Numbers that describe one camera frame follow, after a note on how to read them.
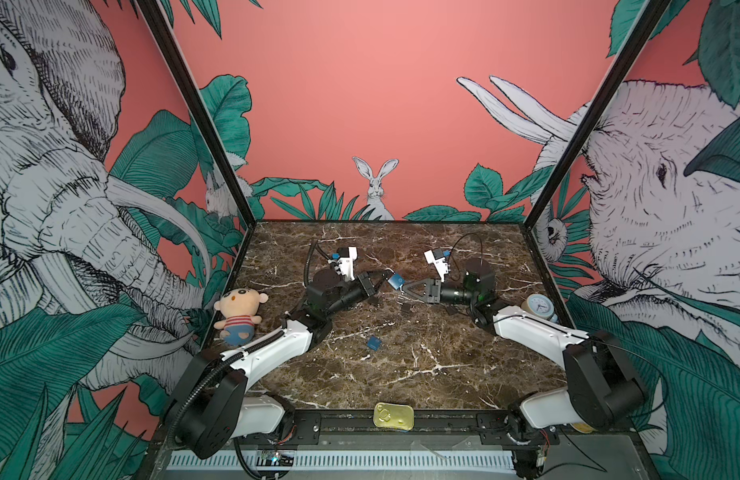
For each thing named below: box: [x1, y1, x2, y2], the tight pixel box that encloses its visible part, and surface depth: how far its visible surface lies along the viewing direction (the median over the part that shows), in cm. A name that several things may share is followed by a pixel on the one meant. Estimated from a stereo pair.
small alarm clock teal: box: [521, 294, 555, 320], surface depth 95 cm
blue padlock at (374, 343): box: [367, 336, 383, 351], surface depth 90 cm
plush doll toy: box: [213, 288, 269, 346], surface depth 90 cm
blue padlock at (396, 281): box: [387, 273, 406, 290], surface depth 78 cm
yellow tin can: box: [372, 402, 415, 431], surface depth 74 cm
